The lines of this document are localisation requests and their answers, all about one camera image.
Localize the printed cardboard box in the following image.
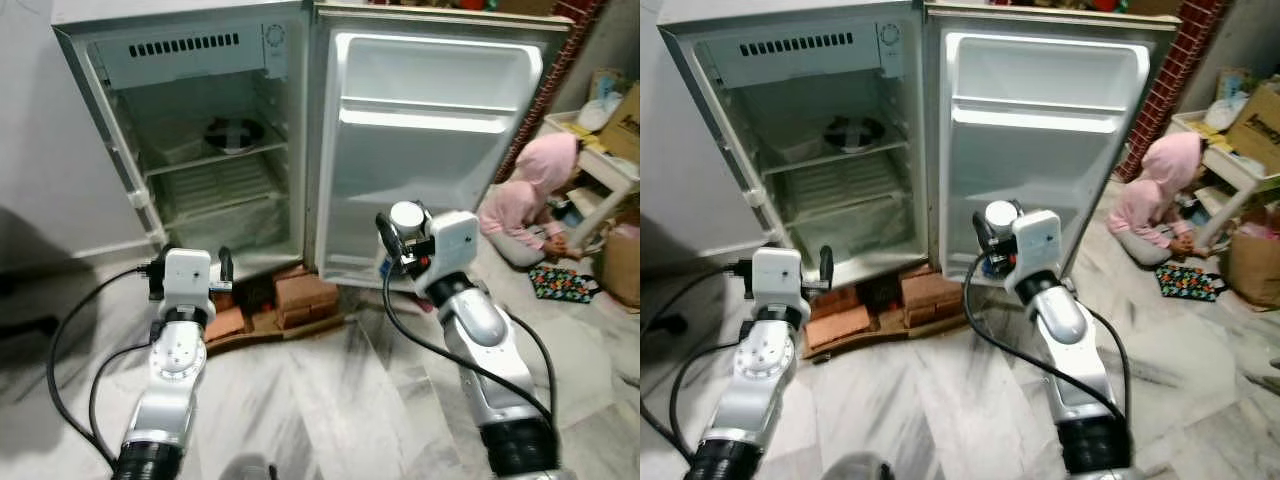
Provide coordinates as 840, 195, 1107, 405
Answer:
1224, 83, 1280, 177
598, 83, 641, 167

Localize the red brick pillar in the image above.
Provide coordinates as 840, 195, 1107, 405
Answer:
1114, 0, 1229, 184
494, 0, 608, 184

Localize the colourful patterned black bag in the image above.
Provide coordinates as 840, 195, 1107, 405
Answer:
1154, 262, 1228, 302
527, 264, 603, 304

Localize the large red brick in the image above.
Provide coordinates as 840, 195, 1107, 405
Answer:
273, 268, 342, 328
899, 266, 965, 323

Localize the brown paper bag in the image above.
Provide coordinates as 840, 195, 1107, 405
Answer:
1227, 224, 1280, 309
599, 224, 641, 309

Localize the clear crisper drawer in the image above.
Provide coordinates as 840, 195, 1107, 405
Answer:
772, 178, 923, 263
152, 178, 297, 256

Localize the small red brick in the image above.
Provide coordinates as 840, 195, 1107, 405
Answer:
805, 305, 873, 350
204, 304, 248, 343

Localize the person in pink hoodie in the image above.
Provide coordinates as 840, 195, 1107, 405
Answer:
477, 132, 584, 269
1107, 131, 1207, 267

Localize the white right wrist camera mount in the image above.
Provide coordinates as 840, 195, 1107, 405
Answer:
428, 209, 481, 283
1011, 208, 1063, 278

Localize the clear fridge shelf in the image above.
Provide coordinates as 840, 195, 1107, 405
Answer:
143, 138, 291, 180
760, 136, 909, 177

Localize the white storage rack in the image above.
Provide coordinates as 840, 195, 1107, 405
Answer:
1170, 108, 1280, 251
541, 108, 641, 249

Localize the white plastic bag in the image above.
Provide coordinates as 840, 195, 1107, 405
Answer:
1203, 94, 1248, 133
577, 94, 623, 133

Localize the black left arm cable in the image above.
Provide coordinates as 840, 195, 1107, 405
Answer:
44, 262, 167, 471
640, 262, 756, 463

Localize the wooden base board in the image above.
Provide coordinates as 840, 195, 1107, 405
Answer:
803, 298, 969, 361
204, 300, 346, 354

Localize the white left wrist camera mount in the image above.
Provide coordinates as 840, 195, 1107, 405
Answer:
751, 246, 810, 307
162, 248, 214, 312

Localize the white lined fridge door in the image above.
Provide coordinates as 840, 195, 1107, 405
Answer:
921, 1, 1182, 288
308, 1, 574, 292

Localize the silver topped drink can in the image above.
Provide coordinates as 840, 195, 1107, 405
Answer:
984, 200, 1021, 237
388, 200, 431, 238

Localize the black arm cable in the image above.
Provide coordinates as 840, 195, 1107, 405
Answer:
44, 262, 167, 471
640, 262, 756, 463
379, 262, 559, 426
962, 255, 1131, 421

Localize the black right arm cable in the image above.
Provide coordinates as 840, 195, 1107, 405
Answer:
379, 262, 559, 426
962, 255, 1131, 421

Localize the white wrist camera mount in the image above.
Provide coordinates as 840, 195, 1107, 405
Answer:
428, 209, 481, 283
1011, 208, 1063, 278
162, 248, 214, 312
751, 246, 810, 307

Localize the white door shelf rail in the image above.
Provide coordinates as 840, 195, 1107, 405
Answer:
338, 97, 518, 135
950, 95, 1123, 135

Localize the silver small fridge body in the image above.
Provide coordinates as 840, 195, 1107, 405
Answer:
51, 0, 313, 283
656, 0, 928, 291

